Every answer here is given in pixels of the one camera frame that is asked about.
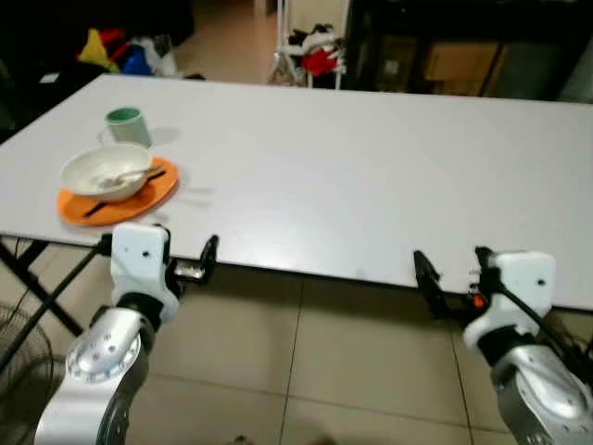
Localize small cardboard box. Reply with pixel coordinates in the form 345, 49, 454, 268
375, 37, 420, 89

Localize black table leg frame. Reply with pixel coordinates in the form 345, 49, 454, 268
0, 236, 84, 337

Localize blue cloth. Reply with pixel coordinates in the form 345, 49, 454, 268
120, 44, 154, 77

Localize black chopstick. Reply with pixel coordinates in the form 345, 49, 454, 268
83, 170, 168, 220

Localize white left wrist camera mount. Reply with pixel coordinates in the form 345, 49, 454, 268
109, 222, 182, 303

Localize white bowl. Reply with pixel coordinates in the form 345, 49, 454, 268
59, 145, 154, 203

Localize floor fan with wire guard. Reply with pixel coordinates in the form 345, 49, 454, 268
0, 301, 58, 445

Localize black shelf unit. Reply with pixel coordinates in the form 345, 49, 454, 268
347, 0, 593, 103

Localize orange plate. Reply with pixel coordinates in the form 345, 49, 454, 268
56, 158, 180, 228

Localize white drying rack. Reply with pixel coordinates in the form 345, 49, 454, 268
269, 0, 351, 90

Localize red garment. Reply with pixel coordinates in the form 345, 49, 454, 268
301, 46, 340, 78

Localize yellow cloth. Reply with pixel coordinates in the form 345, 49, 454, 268
77, 28, 120, 73

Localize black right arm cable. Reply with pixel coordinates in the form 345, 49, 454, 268
473, 269, 593, 383

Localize silver spoon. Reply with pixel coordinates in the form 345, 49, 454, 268
100, 167, 166, 189

